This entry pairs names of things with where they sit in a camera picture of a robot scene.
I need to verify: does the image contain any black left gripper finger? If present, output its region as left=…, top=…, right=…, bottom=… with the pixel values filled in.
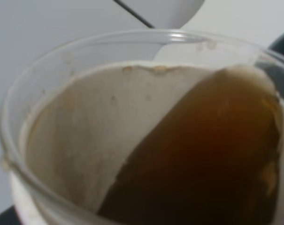
left=0, top=206, right=21, bottom=225

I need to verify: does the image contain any clear cup with blue sleeve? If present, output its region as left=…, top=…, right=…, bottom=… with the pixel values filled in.
left=0, top=29, right=284, bottom=225

